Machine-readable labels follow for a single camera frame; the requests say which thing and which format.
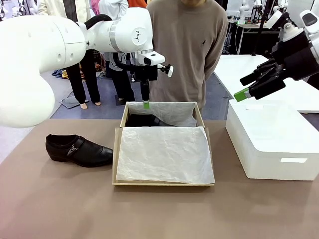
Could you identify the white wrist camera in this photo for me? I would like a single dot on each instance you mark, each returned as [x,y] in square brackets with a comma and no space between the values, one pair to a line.
[275,19]
[170,71]

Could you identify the person in beige sweater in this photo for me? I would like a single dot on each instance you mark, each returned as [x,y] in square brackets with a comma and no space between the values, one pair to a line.
[184,49]

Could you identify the person in pink top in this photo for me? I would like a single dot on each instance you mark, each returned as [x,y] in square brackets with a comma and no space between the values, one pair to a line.
[94,4]

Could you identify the cardboard shoe box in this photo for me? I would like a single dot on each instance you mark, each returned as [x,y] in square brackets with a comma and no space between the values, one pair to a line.
[116,159]

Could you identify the patterned cloth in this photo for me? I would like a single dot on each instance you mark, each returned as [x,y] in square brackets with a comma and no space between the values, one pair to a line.
[98,67]

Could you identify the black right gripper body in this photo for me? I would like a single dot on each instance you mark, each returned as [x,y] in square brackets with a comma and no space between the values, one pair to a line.
[295,59]

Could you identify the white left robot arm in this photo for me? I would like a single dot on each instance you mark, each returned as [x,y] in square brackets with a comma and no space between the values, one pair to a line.
[30,62]

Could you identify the person in orange top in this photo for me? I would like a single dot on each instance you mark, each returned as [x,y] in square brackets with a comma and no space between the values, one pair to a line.
[135,3]

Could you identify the black floor stand plate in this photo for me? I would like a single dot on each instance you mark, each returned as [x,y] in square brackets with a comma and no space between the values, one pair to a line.
[119,99]

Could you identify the person in white shirt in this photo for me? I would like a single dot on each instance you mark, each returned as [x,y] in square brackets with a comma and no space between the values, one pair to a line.
[122,84]

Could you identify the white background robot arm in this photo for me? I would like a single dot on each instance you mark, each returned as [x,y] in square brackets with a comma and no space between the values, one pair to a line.
[243,11]

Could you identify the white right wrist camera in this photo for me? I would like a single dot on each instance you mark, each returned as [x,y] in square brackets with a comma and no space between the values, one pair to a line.
[275,19]

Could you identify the white tissue paper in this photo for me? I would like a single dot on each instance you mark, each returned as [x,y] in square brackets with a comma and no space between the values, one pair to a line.
[162,154]

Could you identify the gray floor stand plate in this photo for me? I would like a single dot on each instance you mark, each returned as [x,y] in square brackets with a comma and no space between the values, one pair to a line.
[69,102]

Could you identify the black leather dress shoe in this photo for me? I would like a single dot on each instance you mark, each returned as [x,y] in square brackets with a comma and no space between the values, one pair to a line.
[82,152]
[144,120]

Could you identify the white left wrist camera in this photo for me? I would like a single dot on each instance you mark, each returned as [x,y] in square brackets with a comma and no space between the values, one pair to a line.
[170,71]

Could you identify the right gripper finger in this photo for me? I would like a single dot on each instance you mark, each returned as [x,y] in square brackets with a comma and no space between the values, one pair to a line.
[264,71]
[266,85]

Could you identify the pile of colourful clothes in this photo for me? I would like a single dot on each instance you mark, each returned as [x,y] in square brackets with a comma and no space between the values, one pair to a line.
[59,74]

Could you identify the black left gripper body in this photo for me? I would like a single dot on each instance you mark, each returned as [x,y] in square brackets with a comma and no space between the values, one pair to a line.
[147,73]

